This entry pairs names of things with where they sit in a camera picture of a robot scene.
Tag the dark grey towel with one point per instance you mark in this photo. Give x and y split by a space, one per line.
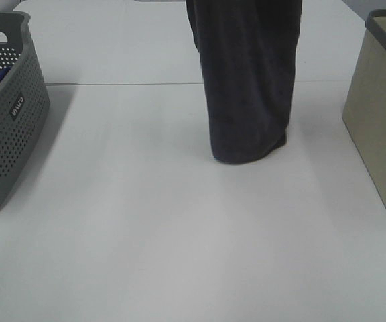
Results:
247 52

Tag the grey perforated plastic basket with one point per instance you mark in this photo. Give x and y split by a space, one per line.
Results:
24 100

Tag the beige basket with grey rim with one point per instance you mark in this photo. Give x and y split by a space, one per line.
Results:
364 113

